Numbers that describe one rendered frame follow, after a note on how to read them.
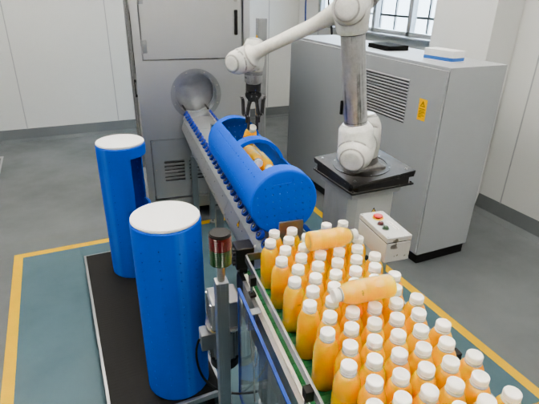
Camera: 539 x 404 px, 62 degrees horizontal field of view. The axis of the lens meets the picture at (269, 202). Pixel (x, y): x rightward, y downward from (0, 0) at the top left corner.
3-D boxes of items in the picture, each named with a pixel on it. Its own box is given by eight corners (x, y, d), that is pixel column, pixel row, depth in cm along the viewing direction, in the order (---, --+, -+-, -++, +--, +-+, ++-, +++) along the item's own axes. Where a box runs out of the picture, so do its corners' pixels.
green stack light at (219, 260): (228, 255, 132) (228, 240, 130) (234, 266, 127) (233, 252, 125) (207, 258, 130) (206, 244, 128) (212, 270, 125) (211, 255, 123)
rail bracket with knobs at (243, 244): (253, 260, 178) (253, 237, 173) (259, 270, 172) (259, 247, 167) (229, 264, 175) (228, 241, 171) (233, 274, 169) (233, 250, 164)
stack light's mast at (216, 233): (228, 272, 135) (228, 225, 128) (234, 284, 129) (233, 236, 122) (208, 276, 133) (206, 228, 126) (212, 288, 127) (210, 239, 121)
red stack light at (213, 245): (228, 240, 130) (228, 228, 128) (233, 251, 125) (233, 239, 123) (206, 243, 128) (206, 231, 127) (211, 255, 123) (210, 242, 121)
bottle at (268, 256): (256, 284, 163) (257, 244, 156) (268, 276, 168) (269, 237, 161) (269, 292, 159) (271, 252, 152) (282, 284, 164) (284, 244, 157)
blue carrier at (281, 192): (258, 158, 266) (254, 111, 253) (318, 226, 191) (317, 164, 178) (211, 167, 259) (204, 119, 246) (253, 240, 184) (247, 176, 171)
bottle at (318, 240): (314, 249, 146) (358, 242, 151) (309, 229, 147) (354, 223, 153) (306, 253, 152) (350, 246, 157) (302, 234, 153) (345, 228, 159)
